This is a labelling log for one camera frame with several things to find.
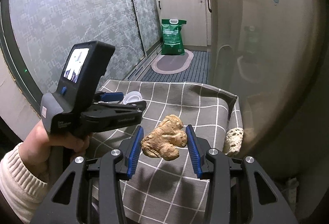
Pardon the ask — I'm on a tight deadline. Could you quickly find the person's left hand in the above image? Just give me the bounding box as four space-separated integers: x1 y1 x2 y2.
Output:
18 121 92 182

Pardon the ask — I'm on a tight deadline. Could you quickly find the oval grey floor mat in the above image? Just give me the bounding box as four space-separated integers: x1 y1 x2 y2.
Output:
151 49 194 75

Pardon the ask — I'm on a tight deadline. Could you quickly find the ginger root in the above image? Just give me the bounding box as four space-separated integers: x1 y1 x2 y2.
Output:
141 114 187 161

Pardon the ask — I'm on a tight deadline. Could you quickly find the green rice bag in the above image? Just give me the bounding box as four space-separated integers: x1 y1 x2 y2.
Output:
161 19 187 56

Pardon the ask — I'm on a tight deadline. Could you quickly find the grey checked tablecloth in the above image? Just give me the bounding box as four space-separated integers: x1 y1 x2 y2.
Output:
102 80 239 223

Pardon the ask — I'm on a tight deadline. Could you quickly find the white knit sleeve forearm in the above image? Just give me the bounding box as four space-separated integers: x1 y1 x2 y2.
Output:
1 144 49 223

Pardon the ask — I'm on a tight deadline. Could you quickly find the silver refrigerator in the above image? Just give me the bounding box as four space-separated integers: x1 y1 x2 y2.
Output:
209 0 328 154

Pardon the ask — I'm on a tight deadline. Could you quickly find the striped blue floor rug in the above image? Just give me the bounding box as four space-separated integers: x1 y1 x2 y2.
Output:
128 50 211 84

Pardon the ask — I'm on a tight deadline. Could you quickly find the white kitchen cabinet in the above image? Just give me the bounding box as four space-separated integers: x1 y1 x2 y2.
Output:
156 0 234 89

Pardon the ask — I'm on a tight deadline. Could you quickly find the frosted sliding glass door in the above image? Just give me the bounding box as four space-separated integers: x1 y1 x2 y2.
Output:
1 0 161 109

